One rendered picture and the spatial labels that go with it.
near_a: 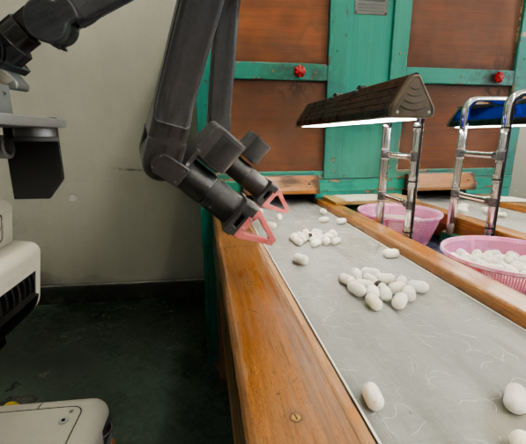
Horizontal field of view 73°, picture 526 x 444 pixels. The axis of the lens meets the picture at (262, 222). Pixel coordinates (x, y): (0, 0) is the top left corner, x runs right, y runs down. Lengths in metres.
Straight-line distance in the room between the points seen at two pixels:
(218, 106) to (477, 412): 0.74
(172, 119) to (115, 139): 1.69
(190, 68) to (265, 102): 0.88
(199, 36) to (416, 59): 1.20
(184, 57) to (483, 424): 0.54
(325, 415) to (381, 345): 0.18
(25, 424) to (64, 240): 1.38
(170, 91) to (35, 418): 0.96
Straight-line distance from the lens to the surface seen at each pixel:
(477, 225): 1.19
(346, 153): 1.48
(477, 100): 1.23
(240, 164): 0.91
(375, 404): 0.41
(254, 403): 0.37
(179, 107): 0.54
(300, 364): 0.42
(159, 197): 2.21
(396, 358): 0.50
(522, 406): 0.46
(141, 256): 2.32
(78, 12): 0.90
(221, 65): 0.89
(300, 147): 1.42
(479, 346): 0.57
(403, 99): 0.67
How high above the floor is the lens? 1.01
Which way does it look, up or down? 14 degrees down
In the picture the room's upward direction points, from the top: straight up
